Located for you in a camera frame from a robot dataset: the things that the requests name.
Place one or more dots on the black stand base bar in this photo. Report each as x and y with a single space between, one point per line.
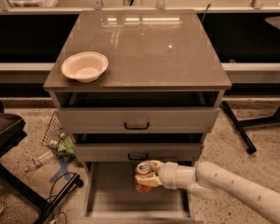
54 200

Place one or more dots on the red coke can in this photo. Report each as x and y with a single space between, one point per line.
142 168

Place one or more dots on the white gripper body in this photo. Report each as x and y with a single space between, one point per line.
167 174

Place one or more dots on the black table leg frame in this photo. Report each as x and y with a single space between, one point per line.
240 125

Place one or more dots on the wire mesh basket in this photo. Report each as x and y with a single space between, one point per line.
53 131

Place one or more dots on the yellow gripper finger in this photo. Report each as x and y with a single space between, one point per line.
155 165
148 181

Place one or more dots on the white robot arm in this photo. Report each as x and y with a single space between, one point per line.
205 180

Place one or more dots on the grey drawer cabinet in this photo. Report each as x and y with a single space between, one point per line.
156 59

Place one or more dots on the clear plastic bottle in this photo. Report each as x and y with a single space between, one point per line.
39 161

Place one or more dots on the bottom open grey drawer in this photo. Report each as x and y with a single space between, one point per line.
112 198

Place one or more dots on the blue tape cross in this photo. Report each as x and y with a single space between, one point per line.
64 162

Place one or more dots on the middle grey drawer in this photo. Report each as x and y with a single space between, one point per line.
138 152

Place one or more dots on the green chip bag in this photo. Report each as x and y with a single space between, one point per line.
63 146

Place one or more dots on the top grey drawer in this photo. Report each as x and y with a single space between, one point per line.
137 120

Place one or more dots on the white paper bowl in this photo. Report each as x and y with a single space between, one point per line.
85 66

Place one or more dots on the black chair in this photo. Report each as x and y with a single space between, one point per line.
36 113

